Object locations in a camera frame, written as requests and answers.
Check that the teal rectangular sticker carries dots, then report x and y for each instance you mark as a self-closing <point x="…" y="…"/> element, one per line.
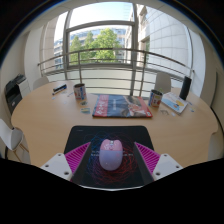
<point x="85" y="110"/>

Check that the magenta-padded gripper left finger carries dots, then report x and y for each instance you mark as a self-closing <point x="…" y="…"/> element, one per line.
<point x="56" y="165"/>

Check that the printed can with small plant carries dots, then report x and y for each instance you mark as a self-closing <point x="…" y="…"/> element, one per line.
<point x="155" y="99"/>

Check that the black tumbler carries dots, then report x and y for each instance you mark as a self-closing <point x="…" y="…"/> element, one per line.
<point x="185" y="88"/>

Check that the white chair with wooden legs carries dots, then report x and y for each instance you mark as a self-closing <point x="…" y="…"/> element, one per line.
<point x="10" y="136"/>

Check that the black mouse pad, red-blue print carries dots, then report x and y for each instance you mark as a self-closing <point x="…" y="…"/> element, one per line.
<point x="110" y="131"/>

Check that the red cover magazine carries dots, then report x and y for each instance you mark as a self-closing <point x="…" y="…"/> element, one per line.
<point x="121" y="106"/>

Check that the small green sticker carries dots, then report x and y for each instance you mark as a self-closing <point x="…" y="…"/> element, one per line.
<point x="83" y="103"/>

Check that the pink and lilac computer mouse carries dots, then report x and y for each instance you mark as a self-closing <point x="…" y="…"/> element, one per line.
<point x="111" y="156"/>

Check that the metal balcony railing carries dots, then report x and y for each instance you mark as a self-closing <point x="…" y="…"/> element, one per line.
<point x="110" y="50"/>

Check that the brown cartoon sticker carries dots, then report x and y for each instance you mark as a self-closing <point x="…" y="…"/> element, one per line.
<point x="163" y="112"/>

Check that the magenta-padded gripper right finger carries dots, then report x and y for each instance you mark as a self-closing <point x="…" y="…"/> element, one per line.
<point x="166" y="165"/>

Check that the black and white printer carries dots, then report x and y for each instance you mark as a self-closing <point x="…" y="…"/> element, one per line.
<point x="15" y="91"/>

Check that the light blue cover book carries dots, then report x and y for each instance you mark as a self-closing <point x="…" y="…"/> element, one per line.
<point x="175" y="103"/>

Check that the printed mug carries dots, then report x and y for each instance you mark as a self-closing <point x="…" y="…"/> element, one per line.
<point x="80" y="92"/>

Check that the small pale sticker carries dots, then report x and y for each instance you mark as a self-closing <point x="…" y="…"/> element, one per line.
<point x="173" y="114"/>

